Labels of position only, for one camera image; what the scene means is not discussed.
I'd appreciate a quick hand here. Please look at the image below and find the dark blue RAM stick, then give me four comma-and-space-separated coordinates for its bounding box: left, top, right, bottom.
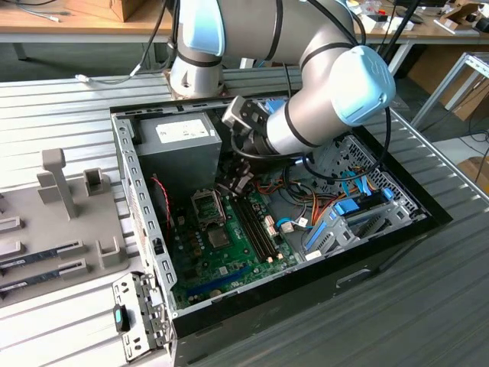
0, 246, 62, 268
0, 267, 62, 294

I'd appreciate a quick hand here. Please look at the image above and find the green motherboard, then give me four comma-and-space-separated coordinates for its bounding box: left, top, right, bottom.
167, 186, 300, 309

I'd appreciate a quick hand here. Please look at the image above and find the black stand pole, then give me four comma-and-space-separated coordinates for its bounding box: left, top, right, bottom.
372, 0, 421, 93

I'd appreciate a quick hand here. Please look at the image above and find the black case fan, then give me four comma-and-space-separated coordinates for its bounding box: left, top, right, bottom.
147, 174, 173, 232

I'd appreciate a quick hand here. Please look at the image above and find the blue arched wire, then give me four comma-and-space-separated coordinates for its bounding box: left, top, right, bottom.
338, 170, 371, 200

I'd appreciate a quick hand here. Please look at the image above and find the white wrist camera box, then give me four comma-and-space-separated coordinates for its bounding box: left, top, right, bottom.
222, 95, 248, 128

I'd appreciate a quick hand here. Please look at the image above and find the blue expansion slot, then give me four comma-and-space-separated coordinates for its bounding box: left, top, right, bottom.
186, 266, 254, 298

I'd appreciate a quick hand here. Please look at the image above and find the CPU socket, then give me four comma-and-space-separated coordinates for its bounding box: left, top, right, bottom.
205, 226, 235, 252

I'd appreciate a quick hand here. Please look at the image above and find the grey metal shelf frame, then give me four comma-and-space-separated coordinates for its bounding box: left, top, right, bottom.
409, 51, 489, 131

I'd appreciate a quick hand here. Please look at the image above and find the grey plastic parts rack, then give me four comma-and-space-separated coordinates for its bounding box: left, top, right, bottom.
0, 148, 133, 307

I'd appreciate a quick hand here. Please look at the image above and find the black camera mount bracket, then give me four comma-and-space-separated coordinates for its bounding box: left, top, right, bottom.
238, 98, 270, 133

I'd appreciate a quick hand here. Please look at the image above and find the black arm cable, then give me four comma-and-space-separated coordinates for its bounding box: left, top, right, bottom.
228, 102, 393, 180

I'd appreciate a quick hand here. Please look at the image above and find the grey power supply unit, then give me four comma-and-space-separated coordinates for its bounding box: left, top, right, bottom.
131, 112, 224, 192

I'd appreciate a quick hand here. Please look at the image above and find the large flat cardboard box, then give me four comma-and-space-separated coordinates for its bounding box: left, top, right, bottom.
406, 44, 489, 122

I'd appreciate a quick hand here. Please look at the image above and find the open cardboard box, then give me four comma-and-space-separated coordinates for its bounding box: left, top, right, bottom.
433, 0, 489, 36

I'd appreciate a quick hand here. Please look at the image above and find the white paper box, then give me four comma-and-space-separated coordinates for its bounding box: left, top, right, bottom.
361, 13, 416, 34

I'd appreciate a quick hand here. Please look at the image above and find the brown cardboard box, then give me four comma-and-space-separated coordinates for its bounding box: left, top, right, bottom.
63, 0, 148, 23
456, 154, 489, 184

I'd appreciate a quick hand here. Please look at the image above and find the blue wire white plug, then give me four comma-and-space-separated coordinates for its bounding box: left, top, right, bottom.
275, 216, 309, 234

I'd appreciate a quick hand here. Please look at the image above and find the black case lock latch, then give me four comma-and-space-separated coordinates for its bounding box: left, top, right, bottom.
113, 304, 131, 333

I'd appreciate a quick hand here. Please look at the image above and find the metal socket cover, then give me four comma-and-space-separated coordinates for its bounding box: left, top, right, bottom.
189, 187, 227, 232

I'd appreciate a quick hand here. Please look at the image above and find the grey cable with plug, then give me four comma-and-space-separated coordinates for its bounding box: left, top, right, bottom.
74, 0, 180, 83

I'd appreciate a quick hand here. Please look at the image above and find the orange wire bundle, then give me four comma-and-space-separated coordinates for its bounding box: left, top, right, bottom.
254, 179, 341, 229

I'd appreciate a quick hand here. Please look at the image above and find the wooden desk white frame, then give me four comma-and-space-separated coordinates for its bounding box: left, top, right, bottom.
0, 0, 180, 45
353, 0, 489, 49

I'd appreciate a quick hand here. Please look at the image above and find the silver disk bay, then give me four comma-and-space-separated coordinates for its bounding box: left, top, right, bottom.
303, 189, 429, 264

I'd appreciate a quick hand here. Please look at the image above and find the black open PC case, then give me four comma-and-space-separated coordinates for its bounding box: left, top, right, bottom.
109, 86, 455, 367

